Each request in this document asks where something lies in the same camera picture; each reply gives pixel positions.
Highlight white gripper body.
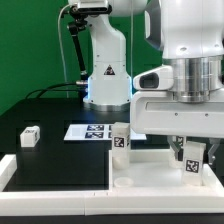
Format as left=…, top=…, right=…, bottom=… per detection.
left=130, top=90, right=224, bottom=138

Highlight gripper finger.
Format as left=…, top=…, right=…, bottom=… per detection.
left=167, top=136, right=184, bottom=161
left=208, top=138, right=220, bottom=165

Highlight white square table top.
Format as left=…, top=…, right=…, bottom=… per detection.
left=110, top=149, right=224, bottom=195

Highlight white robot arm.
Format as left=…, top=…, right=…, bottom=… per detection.
left=68, top=0, right=224, bottom=148

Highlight white U-shaped fence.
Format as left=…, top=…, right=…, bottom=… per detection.
left=0, top=155, right=224, bottom=216

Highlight marker plate with tags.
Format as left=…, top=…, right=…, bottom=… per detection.
left=63, top=124, right=148, bottom=142

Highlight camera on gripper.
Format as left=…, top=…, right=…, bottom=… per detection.
left=133, top=65, right=174, bottom=91

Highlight black cables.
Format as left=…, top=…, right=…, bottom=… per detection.
left=25, top=79, right=88, bottom=100

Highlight grey cable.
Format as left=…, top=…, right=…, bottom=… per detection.
left=57, top=3, right=70, bottom=99

